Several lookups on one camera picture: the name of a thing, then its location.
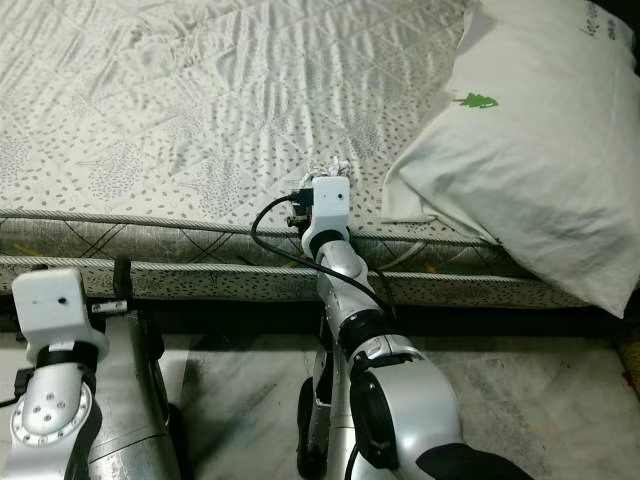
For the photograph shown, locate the silver robot left leg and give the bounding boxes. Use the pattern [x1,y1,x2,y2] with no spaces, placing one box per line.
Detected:
[85,310,186,480]

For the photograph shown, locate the white quilted mattress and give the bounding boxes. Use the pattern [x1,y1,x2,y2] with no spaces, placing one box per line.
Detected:
[0,0,640,311]

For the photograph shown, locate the white pillow with green print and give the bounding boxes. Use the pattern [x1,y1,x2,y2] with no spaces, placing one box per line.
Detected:
[380,0,640,319]

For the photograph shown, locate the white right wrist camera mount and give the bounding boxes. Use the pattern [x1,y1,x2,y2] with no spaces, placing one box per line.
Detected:
[310,176,351,236]

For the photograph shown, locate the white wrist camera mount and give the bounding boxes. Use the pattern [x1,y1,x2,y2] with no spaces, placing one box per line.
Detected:
[310,176,351,236]
[12,268,109,366]

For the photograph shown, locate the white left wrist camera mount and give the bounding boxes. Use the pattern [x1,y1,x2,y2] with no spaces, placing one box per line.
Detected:
[12,268,109,366]

